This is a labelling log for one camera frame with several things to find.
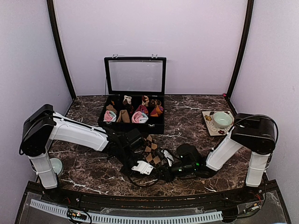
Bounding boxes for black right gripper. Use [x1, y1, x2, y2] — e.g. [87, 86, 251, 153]
[153, 161, 196, 182]

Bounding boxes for brown argyle sock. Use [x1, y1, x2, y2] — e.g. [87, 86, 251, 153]
[143, 135, 164, 165]

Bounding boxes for maroon purple orange striped sock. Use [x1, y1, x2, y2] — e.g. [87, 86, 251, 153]
[150, 105, 164, 117]

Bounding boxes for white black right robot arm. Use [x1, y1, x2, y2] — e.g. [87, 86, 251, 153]
[158, 113, 278, 203]

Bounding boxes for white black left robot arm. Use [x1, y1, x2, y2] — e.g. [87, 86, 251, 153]
[19, 104, 152, 203]

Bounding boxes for brown tan rolled sock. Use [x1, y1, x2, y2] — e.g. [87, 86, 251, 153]
[116, 110, 130, 123]

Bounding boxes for pink white rolled sock right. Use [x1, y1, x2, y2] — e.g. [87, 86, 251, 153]
[132, 111, 149, 124]

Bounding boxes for pink white rolled sock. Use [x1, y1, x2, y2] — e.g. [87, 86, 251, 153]
[132, 111, 149, 124]
[103, 111, 117, 122]

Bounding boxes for pink white rolled sock left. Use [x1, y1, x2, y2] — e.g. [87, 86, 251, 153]
[103, 111, 117, 122]

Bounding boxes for maroon teal rolled sock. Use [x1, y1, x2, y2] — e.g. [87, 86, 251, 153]
[135, 105, 149, 115]

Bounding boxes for square floral ceramic plate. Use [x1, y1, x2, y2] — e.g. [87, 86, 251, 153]
[202, 110, 234, 136]

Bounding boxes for cream brown rolled sock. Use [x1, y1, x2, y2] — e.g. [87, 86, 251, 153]
[123, 95, 132, 105]

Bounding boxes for leopard pattern rolled sock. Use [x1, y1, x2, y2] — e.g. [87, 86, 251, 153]
[149, 99, 162, 107]

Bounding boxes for pale green bowl left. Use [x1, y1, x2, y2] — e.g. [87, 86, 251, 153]
[50, 158, 64, 177]

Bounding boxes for pale green ceramic bowl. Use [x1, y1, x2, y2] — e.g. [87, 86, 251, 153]
[212, 112, 234, 129]

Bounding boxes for black sock organizer box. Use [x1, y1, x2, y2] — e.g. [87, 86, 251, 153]
[98, 56, 167, 134]

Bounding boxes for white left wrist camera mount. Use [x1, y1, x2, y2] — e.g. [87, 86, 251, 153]
[131, 161, 154, 175]

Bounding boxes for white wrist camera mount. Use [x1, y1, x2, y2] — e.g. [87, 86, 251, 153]
[162, 149, 174, 167]
[131, 161, 154, 175]

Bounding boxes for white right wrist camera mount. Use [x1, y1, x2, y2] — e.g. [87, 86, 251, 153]
[162, 149, 174, 167]

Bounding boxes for white slotted cable duct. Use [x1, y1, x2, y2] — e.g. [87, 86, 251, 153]
[29, 199, 223, 224]

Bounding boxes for black front table rail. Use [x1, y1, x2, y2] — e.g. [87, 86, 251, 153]
[25, 181, 278, 210]

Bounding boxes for black left frame post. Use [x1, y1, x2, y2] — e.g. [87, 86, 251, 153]
[46, 0, 77, 101]

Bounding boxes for black frame post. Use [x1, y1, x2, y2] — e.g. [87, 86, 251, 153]
[226, 0, 254, 100]
[46, 0, 77, 101]

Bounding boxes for black right frame post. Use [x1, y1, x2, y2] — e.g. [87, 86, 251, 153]
[226, 0, 254, 100]

